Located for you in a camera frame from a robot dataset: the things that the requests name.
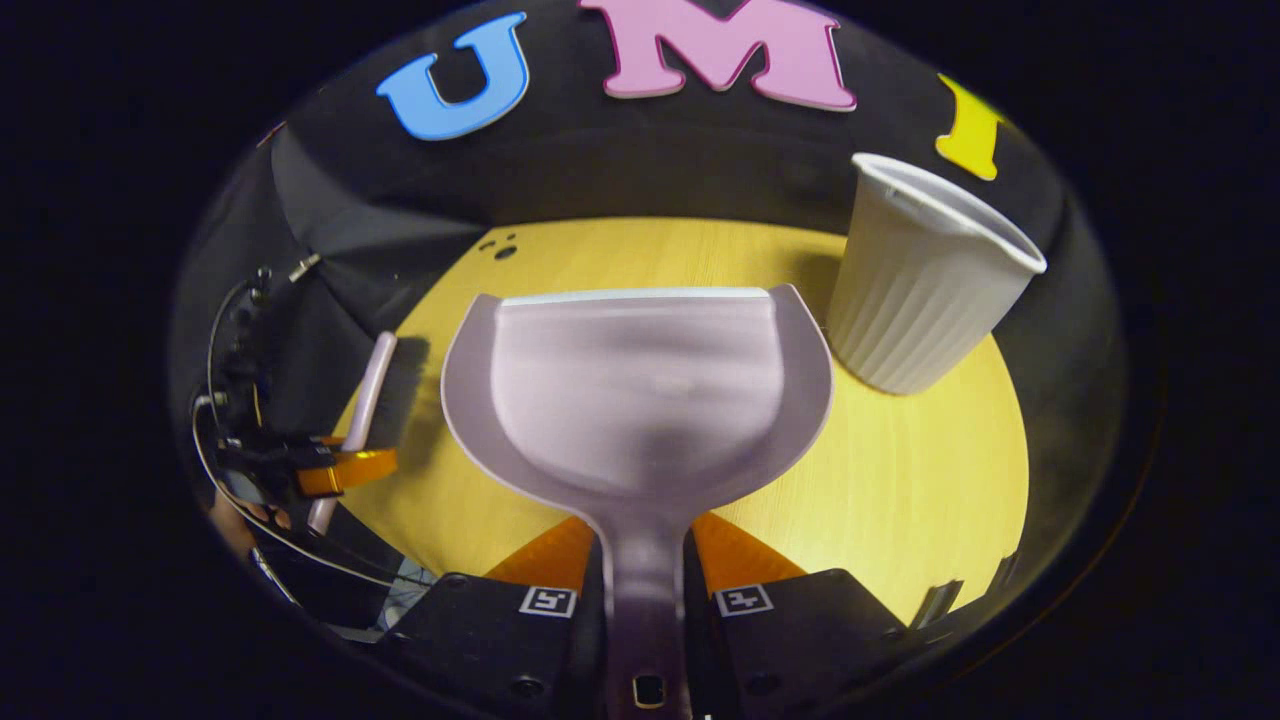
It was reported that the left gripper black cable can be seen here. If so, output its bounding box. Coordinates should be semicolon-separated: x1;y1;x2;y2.
190;278;433;593

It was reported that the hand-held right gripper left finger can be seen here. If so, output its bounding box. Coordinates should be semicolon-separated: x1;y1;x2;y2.
385;515;607;720

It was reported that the yellow wooden desktop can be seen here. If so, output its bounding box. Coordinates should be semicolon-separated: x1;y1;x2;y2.
335;218;1031;626

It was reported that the white ribbed garbage bin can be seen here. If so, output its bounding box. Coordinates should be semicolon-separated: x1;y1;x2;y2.
826;152;1048;396

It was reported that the pink dustpan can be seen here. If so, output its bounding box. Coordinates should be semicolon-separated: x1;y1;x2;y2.
440;283;836;720

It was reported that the black backdrop cloth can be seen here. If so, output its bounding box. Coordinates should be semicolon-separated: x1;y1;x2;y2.
170;0;1126;601

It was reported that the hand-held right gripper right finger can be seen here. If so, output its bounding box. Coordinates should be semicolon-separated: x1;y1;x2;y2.
685;512;941;720

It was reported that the small pink broom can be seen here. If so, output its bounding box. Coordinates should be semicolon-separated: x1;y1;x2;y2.
308;331;431;536

